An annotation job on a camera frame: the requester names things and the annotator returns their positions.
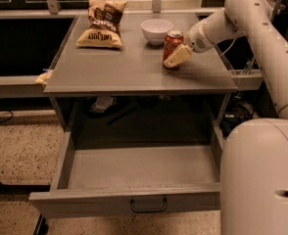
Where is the red coke can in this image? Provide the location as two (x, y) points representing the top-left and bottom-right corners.
(163, 29), (184, 71)

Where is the white power cable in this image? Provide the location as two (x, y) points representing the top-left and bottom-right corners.
(219, 36), (238, 58)

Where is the yellow sponge scrap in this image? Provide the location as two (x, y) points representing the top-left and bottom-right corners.
(35, 70), (53, 85)

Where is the brown chip bag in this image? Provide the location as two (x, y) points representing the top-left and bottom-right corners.
(76, 0), (127, 49)

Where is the grey open top drawer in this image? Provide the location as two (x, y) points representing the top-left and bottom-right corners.
(29, 132), (220, 218)

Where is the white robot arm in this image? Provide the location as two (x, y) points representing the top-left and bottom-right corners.
(164, 0), (288, 235)

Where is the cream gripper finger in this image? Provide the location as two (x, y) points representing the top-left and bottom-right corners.
(163, 44), (192, 68)

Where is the grey cabinet frame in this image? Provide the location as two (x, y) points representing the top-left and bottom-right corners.
(44, 14), (236, 135)

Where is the grey metal rail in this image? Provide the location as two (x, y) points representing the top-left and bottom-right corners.
(0, 75), (45, 99)

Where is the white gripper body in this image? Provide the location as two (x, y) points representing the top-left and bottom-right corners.
(184, 21), (215, 53)

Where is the white ceramic bowl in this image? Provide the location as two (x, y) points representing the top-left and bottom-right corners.
(141, 19), (173, 45)

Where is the black drawer handle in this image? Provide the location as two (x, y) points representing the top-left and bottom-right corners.
(130, 198), (168, 213)

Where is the black cable bundle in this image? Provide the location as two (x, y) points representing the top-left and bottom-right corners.
(219, 100), (260, 137)

